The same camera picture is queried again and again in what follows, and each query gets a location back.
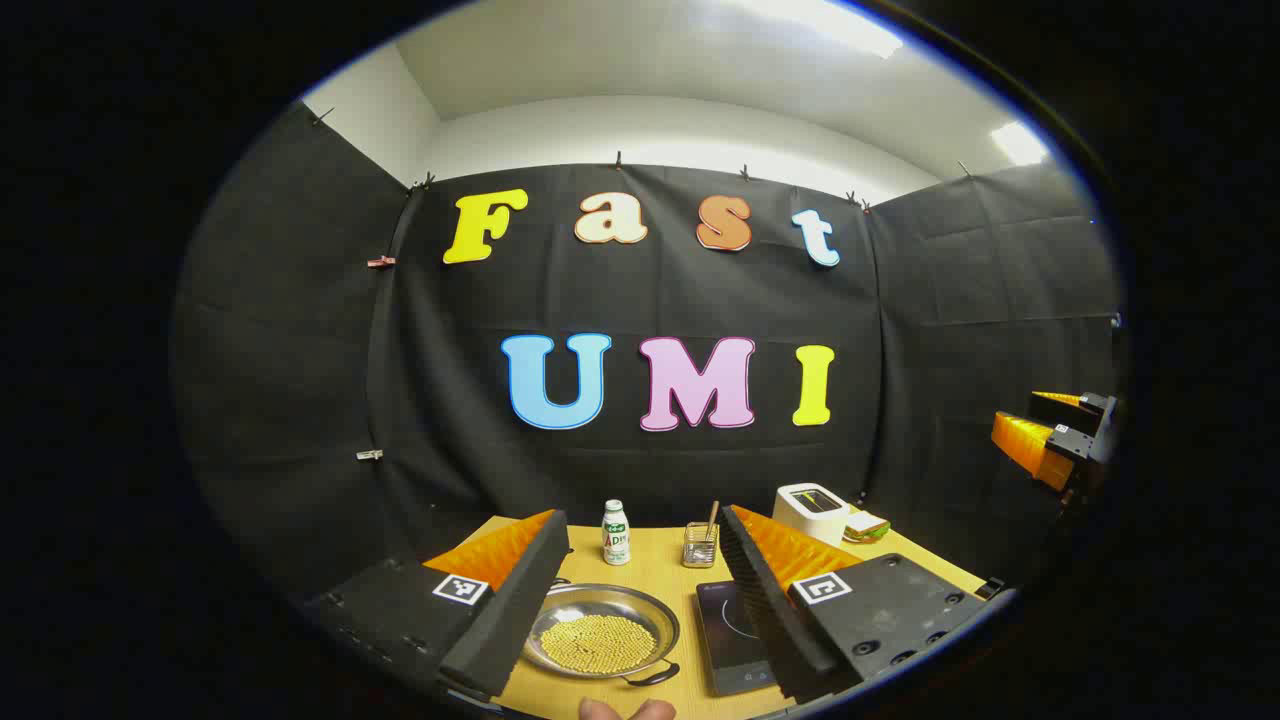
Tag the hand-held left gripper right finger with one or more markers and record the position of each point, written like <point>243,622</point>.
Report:
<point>770,620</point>

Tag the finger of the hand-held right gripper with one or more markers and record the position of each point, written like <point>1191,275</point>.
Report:
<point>1025,445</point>
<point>1060,406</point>

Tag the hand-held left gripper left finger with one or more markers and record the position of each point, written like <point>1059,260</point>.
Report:
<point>520,610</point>

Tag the black induction cooktop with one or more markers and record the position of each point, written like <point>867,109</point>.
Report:
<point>730,630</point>

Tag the pile of yellow soybeans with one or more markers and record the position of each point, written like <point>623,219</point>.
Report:
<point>598,643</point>

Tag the stainless steel pot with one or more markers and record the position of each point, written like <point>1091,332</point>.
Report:
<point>645,612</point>

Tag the white toaster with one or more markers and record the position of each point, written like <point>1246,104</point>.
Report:
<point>805,510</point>

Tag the white green-label drink bottle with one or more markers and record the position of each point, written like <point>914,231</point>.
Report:
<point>616,535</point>

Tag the sandwich with lettuce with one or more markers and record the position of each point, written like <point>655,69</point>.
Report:
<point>866,526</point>

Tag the small ceiling light panel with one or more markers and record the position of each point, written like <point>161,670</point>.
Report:
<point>1018,143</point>

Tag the black backdrop cloth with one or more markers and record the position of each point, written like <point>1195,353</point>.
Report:
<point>650,300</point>

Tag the large ceiling light panel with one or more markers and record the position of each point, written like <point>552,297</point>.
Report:
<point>830,25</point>

